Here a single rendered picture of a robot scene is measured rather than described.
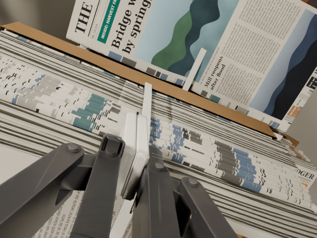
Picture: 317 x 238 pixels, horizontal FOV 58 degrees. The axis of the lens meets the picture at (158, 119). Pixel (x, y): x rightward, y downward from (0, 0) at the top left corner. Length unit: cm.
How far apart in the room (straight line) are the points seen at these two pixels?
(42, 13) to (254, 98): 104
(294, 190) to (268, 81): 19
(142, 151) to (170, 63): 28
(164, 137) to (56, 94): 11
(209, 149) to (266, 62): 20
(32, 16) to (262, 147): 114
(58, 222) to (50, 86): 12
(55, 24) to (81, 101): 105
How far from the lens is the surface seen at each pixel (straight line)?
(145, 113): 29
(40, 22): 134
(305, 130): 156
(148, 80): 38
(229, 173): 29
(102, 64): 37
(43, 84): 29
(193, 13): 42
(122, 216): 22
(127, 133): 17
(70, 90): 29
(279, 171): 34
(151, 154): 18
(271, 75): 46
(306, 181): 89
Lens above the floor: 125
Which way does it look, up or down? 67 degrees down
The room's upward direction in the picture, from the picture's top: 179 degrees clockwise
